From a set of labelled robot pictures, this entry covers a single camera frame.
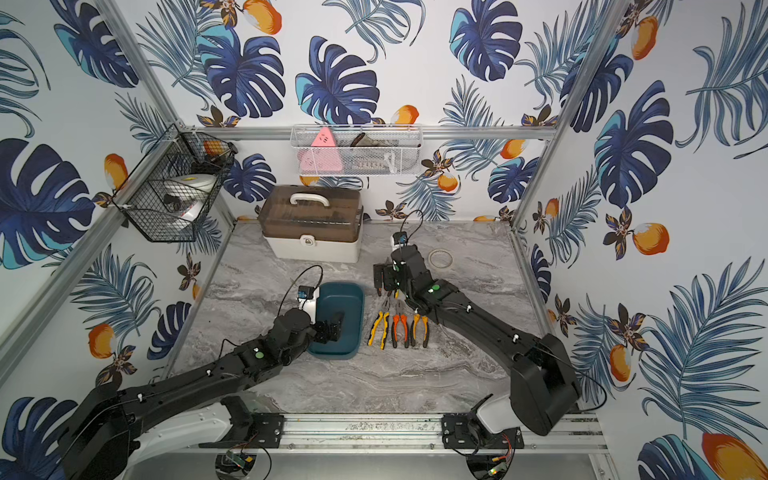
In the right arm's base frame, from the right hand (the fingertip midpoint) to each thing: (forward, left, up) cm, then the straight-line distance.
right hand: (391, 263), depth 84 cm
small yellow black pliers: (+2, -2, -19) cm, 20 cm away
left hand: (-12, +16, -5) cm, 21 cm away
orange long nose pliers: (-10, -1, -20) cm, 22 cm away
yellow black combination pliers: (-6, +3, -19) cm, 20 cm away
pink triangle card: (+27, +21, +17) cm, 38 cm away
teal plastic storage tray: (+2, +15, -22) cm, 27 cm away
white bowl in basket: (+11, +53, +16) cm, 57 cm away
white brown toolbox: (+15, +25, +2) cm, 29 cm away
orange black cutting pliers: (-8, -7, -18) cm, 22 cm away
